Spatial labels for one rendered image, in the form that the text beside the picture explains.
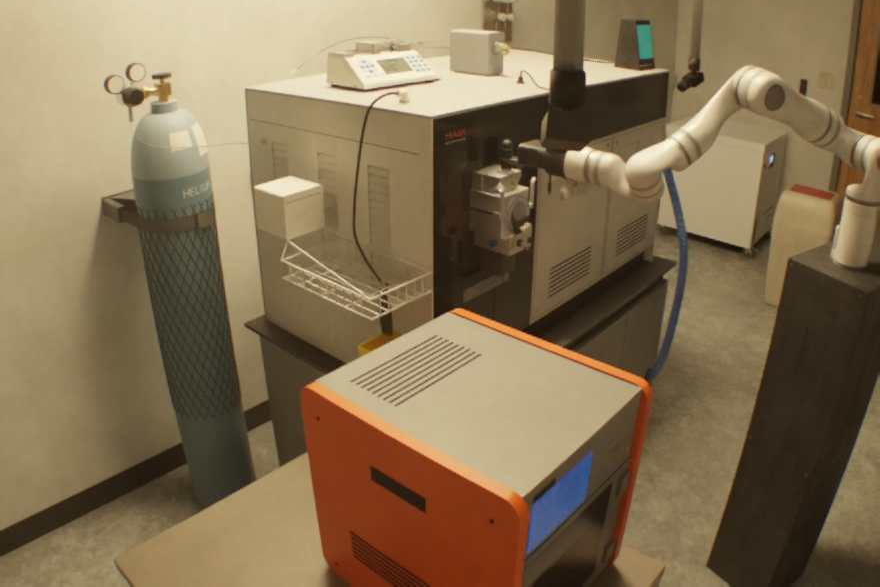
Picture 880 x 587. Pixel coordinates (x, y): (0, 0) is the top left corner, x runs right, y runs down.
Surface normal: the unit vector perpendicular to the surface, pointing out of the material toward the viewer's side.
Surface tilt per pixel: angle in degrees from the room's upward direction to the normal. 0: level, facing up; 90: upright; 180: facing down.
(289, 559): 0
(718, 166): 90
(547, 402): 0
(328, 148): 90
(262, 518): 0
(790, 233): 93
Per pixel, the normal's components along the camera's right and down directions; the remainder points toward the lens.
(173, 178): 0.39, 0.33
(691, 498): 0.00, -0.92
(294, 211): 0.75, 0.26
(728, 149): -0.66, 0.29
